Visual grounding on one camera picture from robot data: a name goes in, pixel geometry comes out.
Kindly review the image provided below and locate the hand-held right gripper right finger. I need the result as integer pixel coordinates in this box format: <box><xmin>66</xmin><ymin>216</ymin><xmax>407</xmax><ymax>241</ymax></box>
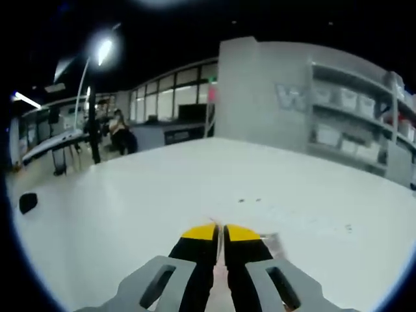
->
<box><xmin>223</xmin><ymin>223</ymin><xmax>358</xmax><ymax>312</ymax></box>

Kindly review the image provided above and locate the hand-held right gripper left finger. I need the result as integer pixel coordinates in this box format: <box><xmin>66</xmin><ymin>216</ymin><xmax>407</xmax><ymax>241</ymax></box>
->
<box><xmin>76</xmin><ymin>223</ymin><xmax>219</xmax><ymax>312</ymax></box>

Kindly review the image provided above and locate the clear resealable bag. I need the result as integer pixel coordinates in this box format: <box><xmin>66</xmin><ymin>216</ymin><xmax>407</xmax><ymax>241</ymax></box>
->
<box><xmin>207</xmin><ymin>216</ymin><xmax>289</xmax><ymax>293</ymax></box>

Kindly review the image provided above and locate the black rounded object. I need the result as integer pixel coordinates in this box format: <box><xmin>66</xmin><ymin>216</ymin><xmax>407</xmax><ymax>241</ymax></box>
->
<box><xmin>18</xmin><ymin>192</ymin><xmax>38</xmax><ymax>215</ymax></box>

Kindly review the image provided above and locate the grey metal shelf rack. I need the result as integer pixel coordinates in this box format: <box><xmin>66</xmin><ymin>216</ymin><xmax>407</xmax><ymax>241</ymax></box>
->
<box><xmin>307</xmin><ymin>61</ymin><xmax>416</xmax><ymax>189</ymax></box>

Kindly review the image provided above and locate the row of white storage bins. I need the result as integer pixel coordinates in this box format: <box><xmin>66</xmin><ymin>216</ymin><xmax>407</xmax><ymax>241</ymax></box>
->
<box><xmin>313</xmin><ymin>86</ymin><xmax>416</xmax><ymax>160</ymax></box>

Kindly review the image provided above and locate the black pole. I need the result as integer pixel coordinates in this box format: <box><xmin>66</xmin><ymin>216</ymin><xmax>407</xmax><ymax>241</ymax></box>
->
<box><xmin>86</xmin><ymin>86</ymin><xmax>101</xmax><ymax>164</ymax></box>

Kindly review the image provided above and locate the long white workbench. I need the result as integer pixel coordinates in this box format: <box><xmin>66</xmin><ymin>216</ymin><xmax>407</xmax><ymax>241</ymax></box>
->
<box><xmin>21</xmin><ymin>129</ymin><xmax>90</xmax><ymax>176</ymax></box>

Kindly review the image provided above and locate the black flat monitor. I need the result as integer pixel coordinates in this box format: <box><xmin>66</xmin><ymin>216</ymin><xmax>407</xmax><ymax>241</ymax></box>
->
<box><xmin>177</xmin><ymin>103</ymin><xmax>209</xmax><ymax>120</ymax></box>

